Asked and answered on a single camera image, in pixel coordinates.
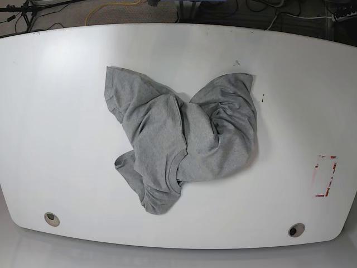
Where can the grey T-shirt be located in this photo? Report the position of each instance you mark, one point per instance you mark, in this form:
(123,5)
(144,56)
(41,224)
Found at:
(212,136)

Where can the table cable grommet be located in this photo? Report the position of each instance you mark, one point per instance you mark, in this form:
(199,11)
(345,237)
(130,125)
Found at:
(51,219)
(296,230)

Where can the right table cable grommet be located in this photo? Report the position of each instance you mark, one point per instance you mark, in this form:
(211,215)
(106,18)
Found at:
(296,230)

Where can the black tripod stand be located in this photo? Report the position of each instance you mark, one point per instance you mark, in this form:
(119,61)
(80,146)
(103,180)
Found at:
(30,9)

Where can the white power strip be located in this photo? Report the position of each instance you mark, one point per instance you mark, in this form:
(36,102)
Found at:
(343,14)

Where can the left table cable grommet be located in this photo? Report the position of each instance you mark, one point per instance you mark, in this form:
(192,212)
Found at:
(51,219)

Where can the red tape rectangle marking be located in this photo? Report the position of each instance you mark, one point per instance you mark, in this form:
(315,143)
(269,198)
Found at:
(323,175)

